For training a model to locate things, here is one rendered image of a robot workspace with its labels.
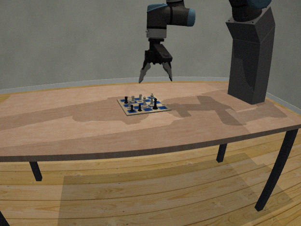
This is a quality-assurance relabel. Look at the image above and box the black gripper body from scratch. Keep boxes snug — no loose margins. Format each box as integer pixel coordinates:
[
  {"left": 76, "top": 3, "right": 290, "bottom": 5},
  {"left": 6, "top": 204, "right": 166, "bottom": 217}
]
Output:
[{"left": 145, "top": 38, "right": 164, "bottom": 65}]

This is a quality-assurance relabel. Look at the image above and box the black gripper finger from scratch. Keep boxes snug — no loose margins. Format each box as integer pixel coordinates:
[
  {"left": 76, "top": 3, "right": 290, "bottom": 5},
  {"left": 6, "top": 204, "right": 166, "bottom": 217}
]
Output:
[
  {"left": 139, "top": 55, "right": 151, "bottom": 83},
  {"left": 162, "top": 62, "right": 172, "bottom": 81}
]

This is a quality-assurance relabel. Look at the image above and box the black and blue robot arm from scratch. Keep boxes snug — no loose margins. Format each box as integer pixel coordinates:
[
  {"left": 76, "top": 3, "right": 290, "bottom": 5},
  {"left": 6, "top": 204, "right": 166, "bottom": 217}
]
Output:
[{"left": 146, "top": 0, "right": 272, "bottom": 62}]

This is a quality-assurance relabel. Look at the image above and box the blue and cream chessboard with pieces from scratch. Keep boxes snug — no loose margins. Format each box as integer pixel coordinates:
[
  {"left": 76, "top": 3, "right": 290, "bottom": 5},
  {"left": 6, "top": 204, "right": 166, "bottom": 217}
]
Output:
[{"left": 117, "top": 96, "right": 172, "bottom": 116}]

